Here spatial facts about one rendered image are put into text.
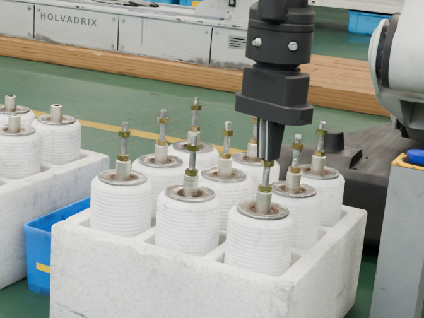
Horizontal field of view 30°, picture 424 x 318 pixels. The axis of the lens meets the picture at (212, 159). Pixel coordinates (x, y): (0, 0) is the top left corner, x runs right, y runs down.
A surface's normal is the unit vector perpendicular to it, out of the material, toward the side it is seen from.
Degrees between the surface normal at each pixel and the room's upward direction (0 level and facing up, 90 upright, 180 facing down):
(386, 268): 90
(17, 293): 0
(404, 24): 45
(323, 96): 90
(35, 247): 92
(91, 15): 90
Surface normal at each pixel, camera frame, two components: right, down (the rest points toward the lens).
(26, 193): 0.87, 0.20
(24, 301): 0.07, -0.96
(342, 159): -0.23, -0.52
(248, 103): -0.70, 0.15
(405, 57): -0.40, 0.24
